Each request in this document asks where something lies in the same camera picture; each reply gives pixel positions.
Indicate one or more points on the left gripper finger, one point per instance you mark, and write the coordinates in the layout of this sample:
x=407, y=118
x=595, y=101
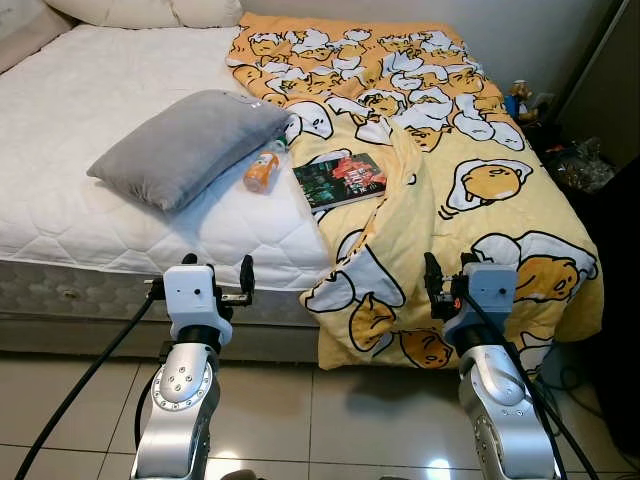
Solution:
x=189, y=260
x=247, y=278

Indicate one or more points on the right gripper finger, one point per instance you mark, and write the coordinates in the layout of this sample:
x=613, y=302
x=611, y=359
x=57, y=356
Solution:
x=468, y=260
x=434, y=275

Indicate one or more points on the yellow cartoon egg blanket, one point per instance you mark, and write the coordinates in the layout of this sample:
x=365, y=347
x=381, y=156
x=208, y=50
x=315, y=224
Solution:
x=480, y=220

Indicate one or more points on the grey plush pillow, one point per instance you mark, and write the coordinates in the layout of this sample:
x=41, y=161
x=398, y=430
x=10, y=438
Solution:
x=185, y=145

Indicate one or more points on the dark illustrated book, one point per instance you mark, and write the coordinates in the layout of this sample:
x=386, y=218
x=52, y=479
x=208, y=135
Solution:
x=340, y=180

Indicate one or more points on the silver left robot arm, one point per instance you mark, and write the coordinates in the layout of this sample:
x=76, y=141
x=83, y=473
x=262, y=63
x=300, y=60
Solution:
x=180, y=400

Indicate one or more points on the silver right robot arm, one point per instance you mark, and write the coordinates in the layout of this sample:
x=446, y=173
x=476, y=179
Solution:
x=500, y=400

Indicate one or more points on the grey bed base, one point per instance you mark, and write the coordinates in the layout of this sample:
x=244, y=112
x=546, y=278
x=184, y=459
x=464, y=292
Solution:
x=80, y=300

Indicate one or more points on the clear plastic bag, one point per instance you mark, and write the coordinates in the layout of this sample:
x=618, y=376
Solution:
x=582, y=168

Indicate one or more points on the blue yellow figurine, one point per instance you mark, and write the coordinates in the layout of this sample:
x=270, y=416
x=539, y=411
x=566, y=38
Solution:
x=520, y=102

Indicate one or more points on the white quilted mattress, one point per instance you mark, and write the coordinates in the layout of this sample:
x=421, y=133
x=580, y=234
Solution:
x=100, y=70

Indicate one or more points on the dark wardrobe panel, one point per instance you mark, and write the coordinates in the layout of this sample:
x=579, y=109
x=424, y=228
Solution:
x=610, y=80

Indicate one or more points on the small cream pillow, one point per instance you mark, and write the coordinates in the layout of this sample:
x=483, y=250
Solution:
x=205, y=10

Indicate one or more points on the large cream pillow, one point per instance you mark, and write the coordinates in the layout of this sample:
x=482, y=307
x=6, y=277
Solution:
x=110, y=10

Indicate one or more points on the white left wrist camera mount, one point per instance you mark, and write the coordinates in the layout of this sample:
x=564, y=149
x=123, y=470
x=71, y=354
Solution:
x=192, y=295

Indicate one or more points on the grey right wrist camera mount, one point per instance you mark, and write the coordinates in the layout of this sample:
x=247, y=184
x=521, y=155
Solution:
x=490, y=290

